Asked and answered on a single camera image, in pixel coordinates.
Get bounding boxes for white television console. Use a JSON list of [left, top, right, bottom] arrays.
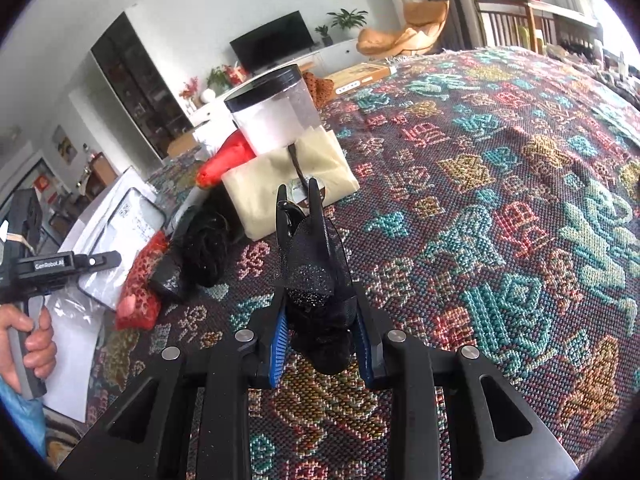
[[190, 35, 401, 128]]

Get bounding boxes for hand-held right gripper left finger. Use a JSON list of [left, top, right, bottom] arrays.
[[57, 302, 290, 480]]

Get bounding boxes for brown knitted item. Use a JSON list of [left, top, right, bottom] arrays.
[[300, 71, 337, 111]]

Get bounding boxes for red flower bouquet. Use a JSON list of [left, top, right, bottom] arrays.
[[179, 77, 201, 105]]

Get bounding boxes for black shiny cloth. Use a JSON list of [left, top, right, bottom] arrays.
[[149, 254, 187, 302]]

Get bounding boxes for bushy green potted plant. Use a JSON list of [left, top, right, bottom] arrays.
[[206, 66, 231, 95]]

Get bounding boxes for large green potted plant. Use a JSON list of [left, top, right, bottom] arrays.
[[327, 8, 369, 38]]

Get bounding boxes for black mesh pouch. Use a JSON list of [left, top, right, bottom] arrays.
[[274, 177, 358, 375]]

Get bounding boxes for black fluffy cloth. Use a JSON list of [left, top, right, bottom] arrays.
[[172, 200, 238, 288]]

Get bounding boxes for clear plastic bag black rim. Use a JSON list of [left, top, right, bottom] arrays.
[[77, 187, 168, 311]]

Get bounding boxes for wooden chair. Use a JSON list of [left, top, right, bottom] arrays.
[[472, 0, 558, 53]]

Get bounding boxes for orange fish plush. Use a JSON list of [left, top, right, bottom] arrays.
[[196, 130, 256, 190]]

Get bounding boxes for person's left forearm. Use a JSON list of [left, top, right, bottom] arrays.
[[0, 377, 48, 461]]

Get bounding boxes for flat wooden box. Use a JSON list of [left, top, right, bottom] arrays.
[[324, 62, 393, 95]]

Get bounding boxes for framed wall picture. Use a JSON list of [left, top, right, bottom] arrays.
[[52, 125, 77, 163]]

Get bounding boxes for orange lounge chair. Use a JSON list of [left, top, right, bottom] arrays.
[[357, 0, 451, 58]]

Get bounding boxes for dark glass cabinet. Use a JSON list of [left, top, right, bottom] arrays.
[[90, 12, 193, 158]]

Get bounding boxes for cream cloth bag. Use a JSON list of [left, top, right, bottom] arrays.
[[221, 127, 360, 242]]

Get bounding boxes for black television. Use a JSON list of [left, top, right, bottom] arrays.
[[230, 11, 315, 75]]

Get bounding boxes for red mesh bag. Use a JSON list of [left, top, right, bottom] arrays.
[[115, 232, 171, 332]]

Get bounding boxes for patterned woven blanket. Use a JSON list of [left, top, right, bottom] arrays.
[[85, 45, 640, 480]]

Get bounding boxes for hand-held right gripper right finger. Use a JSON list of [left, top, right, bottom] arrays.
[[350, 302, 583, 480]]

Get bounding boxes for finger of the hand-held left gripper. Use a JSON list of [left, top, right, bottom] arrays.
[[74, 251, 122, 275]]

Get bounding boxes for person's left hand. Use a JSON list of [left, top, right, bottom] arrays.
[[0, 304, 57, 396]]

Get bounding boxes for clear plastic jar black lid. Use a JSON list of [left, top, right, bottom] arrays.
[[224, 64, 321, 156]]

